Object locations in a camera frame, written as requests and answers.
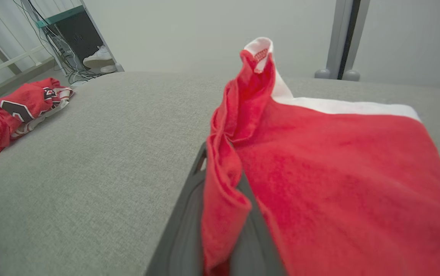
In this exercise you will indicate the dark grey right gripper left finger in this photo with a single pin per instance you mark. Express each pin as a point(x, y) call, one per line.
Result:
point(185, 237)

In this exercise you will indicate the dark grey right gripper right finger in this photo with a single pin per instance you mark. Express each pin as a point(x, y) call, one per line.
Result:
point(254, 253)

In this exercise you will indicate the red shorts white trim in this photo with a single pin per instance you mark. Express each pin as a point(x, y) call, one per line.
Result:
point(338, 184)

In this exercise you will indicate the red basketball jersey white sleeves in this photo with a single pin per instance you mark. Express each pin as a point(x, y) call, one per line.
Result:
point(17, 111)

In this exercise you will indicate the white sneaker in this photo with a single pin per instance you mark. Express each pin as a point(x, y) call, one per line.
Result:
point(108, 69)
point(97, 59)

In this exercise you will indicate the black equipment rack grey frame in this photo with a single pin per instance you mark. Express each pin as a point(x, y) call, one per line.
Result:
point(76, 34)

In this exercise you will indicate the grey metal partition post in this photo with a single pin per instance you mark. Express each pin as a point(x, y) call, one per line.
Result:
point(342, 38)

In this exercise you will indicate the white metal rail frame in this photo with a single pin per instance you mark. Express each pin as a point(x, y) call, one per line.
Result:
point(9, 63)

